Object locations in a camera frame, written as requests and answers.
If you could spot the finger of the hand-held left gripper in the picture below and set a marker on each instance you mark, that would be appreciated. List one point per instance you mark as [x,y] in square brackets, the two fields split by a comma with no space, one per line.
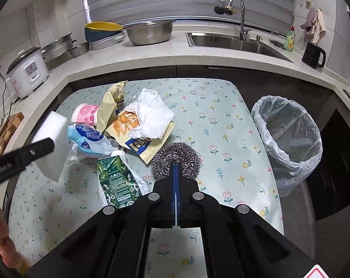
[38,150]

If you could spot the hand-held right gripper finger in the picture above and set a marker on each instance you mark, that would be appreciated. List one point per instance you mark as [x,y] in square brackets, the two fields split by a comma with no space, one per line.
[173,197]
[179,185]

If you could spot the white sponge block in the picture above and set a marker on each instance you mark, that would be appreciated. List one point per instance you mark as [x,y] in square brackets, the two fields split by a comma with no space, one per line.
[56,127]

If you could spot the steel wool scrubber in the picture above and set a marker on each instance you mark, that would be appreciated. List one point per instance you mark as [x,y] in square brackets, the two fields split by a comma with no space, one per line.
[163,159]

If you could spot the yellow snack wrapper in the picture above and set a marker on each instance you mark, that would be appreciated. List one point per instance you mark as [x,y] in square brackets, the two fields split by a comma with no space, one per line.
[140,147]

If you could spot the pink paper cup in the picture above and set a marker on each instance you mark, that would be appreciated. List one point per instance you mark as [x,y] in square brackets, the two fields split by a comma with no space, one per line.
[86,114]

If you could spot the trash bin with clear liner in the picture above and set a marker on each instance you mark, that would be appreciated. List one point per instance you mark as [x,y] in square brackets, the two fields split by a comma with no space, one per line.
[279,162]

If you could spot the person's left hand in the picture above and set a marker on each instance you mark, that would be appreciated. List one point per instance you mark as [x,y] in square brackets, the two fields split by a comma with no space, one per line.
[2,237]

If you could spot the checkered wooden cutting board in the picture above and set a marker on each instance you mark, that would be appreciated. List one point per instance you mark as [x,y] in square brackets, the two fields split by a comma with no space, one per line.
[9,127]

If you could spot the blue white plastic bag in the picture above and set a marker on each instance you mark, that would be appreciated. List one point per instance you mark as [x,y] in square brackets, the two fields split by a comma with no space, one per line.
[88,142]

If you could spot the green drink carton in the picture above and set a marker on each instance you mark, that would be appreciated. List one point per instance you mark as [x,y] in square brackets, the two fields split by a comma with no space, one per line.
[114,179]

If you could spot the white paper towel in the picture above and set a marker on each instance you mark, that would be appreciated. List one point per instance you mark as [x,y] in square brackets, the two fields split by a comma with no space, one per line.
[151,113]

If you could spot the white rice cooker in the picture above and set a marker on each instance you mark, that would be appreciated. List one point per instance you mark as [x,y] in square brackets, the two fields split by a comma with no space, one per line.
[27,72]

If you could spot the beige snack bag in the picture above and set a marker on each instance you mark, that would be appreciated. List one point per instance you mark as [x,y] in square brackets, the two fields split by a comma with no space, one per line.
[108,104]

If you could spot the stacked steel pots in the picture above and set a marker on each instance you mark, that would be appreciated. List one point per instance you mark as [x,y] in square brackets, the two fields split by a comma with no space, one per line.
[57,47]

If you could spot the small steel bowl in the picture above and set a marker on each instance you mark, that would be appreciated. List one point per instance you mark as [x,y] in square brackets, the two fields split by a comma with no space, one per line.
[79,50]

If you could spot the yellow and blue basin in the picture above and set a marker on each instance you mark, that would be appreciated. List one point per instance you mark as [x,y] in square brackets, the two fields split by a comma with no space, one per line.
[102,26]

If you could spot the stainless steel sink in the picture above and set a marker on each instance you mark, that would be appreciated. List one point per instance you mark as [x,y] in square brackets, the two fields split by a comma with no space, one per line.
[221,42]

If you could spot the steel colander bowl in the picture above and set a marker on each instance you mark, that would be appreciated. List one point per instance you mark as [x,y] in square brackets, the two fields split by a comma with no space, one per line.
[148,33]

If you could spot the black built-in oven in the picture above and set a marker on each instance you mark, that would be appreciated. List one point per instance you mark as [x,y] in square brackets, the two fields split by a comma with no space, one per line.
[337,165]

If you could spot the sink soap dispenser pump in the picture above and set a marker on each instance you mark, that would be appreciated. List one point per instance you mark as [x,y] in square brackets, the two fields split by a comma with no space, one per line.
[259,39]

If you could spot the dark scouring pad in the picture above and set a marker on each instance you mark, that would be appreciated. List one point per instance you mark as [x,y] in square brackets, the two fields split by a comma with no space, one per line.
[277,44]

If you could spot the chrome faucet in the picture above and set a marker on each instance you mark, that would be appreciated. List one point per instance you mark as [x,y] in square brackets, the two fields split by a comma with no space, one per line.
[242,20]

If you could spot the black faucet filter head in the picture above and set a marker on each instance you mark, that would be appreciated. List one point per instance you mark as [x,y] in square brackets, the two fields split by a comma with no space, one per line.
[219,9]

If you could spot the green dish soap bottle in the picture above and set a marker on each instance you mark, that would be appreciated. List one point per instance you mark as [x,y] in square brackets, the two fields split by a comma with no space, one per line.
[290,42]

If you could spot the black electric kettle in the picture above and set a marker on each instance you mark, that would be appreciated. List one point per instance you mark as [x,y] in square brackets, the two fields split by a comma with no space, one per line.
[311,55]

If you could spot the purple hanging cloth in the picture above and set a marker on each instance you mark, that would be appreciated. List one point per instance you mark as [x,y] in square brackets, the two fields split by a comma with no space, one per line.
[308,20]

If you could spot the beige hanging cloth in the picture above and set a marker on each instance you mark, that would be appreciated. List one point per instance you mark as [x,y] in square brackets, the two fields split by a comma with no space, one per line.
[319,26]

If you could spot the wall hook sticker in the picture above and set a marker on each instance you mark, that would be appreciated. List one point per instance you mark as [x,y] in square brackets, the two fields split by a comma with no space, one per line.
[307,4]

